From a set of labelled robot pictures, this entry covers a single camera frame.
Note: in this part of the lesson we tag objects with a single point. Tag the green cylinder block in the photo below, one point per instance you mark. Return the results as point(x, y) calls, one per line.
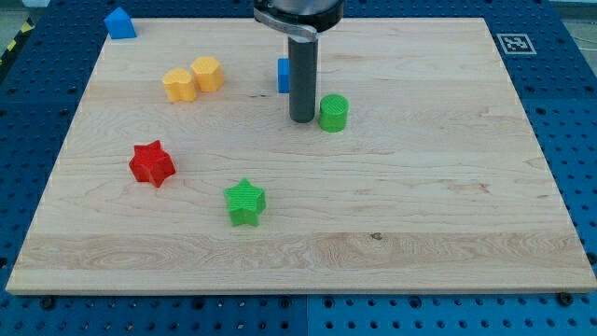
point(334, 110)

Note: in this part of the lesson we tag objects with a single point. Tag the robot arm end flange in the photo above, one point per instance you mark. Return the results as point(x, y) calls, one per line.
point(302, 20)

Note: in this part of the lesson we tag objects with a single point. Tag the blue cube block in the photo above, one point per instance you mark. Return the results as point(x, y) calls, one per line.
point(283, 75)

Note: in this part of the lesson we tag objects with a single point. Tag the green star block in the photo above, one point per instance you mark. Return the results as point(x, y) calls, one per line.
point(245, 203)

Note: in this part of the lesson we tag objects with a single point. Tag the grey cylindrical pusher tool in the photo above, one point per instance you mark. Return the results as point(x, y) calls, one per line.
point(302, 57)

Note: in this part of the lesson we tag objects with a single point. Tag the wooden board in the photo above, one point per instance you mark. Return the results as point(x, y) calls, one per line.
point(436, 185)

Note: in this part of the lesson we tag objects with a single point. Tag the yellow hexagon block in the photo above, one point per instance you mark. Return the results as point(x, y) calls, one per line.
point(208, 73)

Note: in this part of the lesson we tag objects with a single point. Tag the yellow heart block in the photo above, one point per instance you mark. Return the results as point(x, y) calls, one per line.
point(179, 85)

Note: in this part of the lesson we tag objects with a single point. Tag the red star block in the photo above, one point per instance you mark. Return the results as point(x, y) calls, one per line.
point(151, 163)

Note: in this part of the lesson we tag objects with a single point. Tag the blue pentagon block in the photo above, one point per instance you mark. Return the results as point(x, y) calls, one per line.
point(119, 24)

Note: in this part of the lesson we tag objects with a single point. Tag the fiducial marker tag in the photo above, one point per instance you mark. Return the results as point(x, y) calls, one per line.
point(516, 44)

